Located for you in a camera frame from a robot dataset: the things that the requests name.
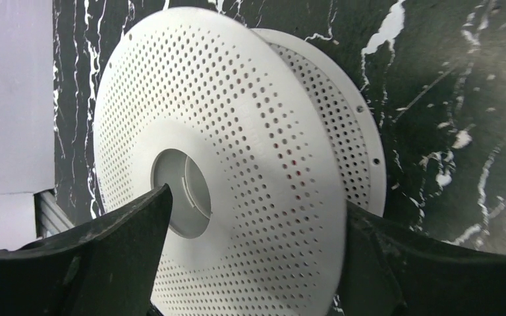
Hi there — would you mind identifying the white perforated cable spool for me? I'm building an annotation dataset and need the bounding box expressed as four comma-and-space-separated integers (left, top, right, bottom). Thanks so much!
94, 7, 387, 315

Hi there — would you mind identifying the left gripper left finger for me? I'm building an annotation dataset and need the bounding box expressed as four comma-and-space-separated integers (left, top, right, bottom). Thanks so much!
0, 185, 173, 315

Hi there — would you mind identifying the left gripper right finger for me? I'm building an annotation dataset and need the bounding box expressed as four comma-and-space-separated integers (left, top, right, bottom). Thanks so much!
338, 202, 506, 315

